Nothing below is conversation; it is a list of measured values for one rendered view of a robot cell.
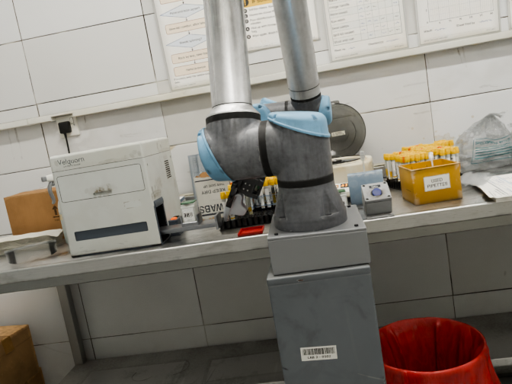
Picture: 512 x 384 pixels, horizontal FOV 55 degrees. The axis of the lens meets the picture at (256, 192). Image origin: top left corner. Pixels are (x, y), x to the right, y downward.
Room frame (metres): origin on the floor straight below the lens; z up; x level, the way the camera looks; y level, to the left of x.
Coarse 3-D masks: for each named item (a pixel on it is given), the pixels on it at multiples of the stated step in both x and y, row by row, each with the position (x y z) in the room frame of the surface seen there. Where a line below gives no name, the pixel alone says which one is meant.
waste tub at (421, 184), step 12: (408, 168) 1.44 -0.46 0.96; (420, 168) 1.31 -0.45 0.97; (432, 168) 1.31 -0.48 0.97; (444, 168) 1.31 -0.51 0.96; (456, 168) 1.31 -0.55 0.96; (408, 180) 1.35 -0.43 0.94; (420, 180) 1.31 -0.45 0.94; (432, 180) 1.31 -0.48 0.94; (444, 180) 1.31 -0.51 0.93; (456, 180) 1.31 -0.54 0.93; (408, 192) 1.37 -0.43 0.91; (420, 192) 1.31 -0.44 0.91; (432, 192) 1.31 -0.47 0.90; (444, 192) 1.31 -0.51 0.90; (456, 192) 1.31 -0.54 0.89; (420, 204) 1.31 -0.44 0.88
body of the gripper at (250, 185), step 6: (240, 180) 1.34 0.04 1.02; (246, 180) 1.34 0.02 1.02; (252, 180) 1.34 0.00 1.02; (258, 180) 1.35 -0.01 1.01; (264, 180) 1.37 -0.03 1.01; (240, 186) 1.35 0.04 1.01; (246, 186) 1.35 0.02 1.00; (252, 186) 1.35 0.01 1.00; (258, 186) 1.35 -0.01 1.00; (240, 192) 1.35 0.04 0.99; (246, 192) 1.35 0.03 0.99; (252, 192) 1.40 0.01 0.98; (258, 192) 1.34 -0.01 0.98
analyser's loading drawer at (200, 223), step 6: (180, 216) 1.37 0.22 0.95; (198, 216) 1.38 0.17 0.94; (216, 216) 1.36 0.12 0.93; (186, 222) 1.37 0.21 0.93; (192, 222) 1.37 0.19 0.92; (198, 222) 1.37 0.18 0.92; (204, 222) 1.39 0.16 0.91; (210, 222) 1.37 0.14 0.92; (216, 222) 1.36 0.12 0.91; (162, 228) 1.42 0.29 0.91; (168, 228) 1.40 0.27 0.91; (174, 228) 1.38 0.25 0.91; (180, 228) 1.37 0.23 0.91; (186, 228) 1.37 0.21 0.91; (192, 228) 1.37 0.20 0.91; (198, 228) 1.37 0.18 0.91; (204, 228) 1.36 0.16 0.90; (216, 228) 1.36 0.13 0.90; (162, 234) 1.38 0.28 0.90
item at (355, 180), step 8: (352, 176) 1.41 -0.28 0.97; (360, 176) 1.41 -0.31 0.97; (368, 176) 1.40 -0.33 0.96; (376, 176) 1.40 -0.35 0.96; (352, 184) 1.42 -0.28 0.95; (360, 184) 1.41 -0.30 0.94; (352, 192) 1.42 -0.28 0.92; (360, 192) 1.41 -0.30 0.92; (352, 200) 1.42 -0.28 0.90; (360, 200) 1.41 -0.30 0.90
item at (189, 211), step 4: (184, 204) 1.38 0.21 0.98; (188, 204) 1.38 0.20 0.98; (192, 204) 1.38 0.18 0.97; (196, 204) 1.40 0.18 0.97; (184, 208) 1.38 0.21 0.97; (188, 208) 1.38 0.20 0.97; (192, 208) 1.37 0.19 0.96; (196, 208) 1.40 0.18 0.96; (184, 212) 1.38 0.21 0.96; (188, 212) 1.38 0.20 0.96; (192, 212) 1.37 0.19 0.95; (196, 212) 1.39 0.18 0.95; (184, 216) 1.38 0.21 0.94; (188, 216) 1.38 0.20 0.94; (192, 216) 1.37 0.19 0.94; (184, 220) 1.38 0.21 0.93; (188, 220) 1.38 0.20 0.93; (192, 220) 1.37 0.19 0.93; (196, 220) 1.37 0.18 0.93
